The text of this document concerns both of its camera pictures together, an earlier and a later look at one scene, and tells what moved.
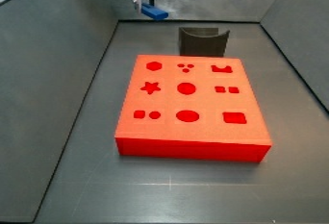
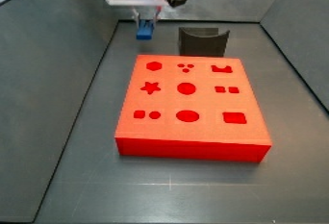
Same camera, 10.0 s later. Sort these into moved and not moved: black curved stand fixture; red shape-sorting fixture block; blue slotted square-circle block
Moved: blue slotted square-circle block
Not moved: red shape-sorting fixture block; black curved stand fixture
